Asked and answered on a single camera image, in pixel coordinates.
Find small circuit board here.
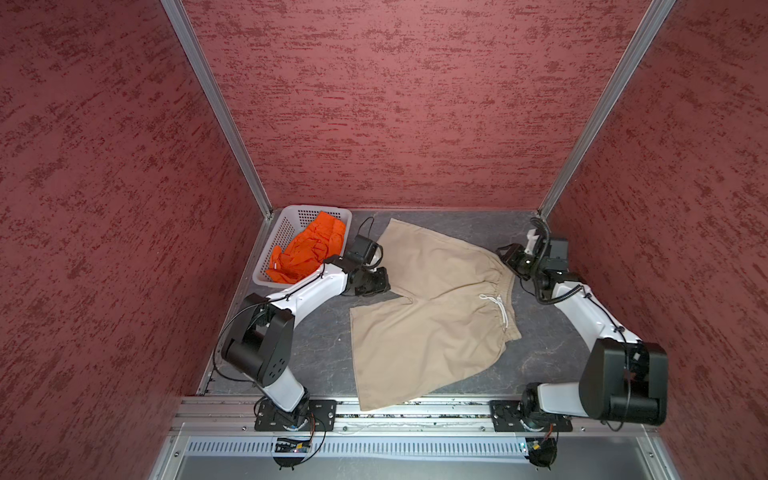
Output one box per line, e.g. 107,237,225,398
274,438,313,455
526,438,558,469

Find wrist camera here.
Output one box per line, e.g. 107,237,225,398
526,217,569,275
345,235,383,269

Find orange shorts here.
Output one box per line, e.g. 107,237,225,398
266,212,346,284

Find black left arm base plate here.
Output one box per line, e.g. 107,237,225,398
254,399,338,433

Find aluminium front rail frame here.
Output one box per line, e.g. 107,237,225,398
170,394,655,437

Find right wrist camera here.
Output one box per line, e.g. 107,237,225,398
526,217,569,275

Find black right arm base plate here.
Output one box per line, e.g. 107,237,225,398
489,400,573,435

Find aluminium left corner post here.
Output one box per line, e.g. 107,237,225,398
161,0,273,220

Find aluminium corner post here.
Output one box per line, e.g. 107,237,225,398
161,0,273,220
537,0,676,219

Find aluminium right corner post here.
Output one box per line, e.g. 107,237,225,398
537,0,676,219

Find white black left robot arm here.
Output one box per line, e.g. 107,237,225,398
220,255,390,430

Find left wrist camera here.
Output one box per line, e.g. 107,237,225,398
345,235,383,269

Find left small circuit board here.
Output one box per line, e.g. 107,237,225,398
274,438,313,455

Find white slotted cable duct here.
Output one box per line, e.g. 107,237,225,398
182,436,535,463

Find right small circuit board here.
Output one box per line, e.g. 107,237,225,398
526,438,558,469

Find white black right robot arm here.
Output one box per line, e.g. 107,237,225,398
497,238,668,431

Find white plastic laundry basket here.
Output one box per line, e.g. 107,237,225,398
252,205,353,290

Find beige drawstring shorts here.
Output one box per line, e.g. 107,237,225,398
350,219,522,411

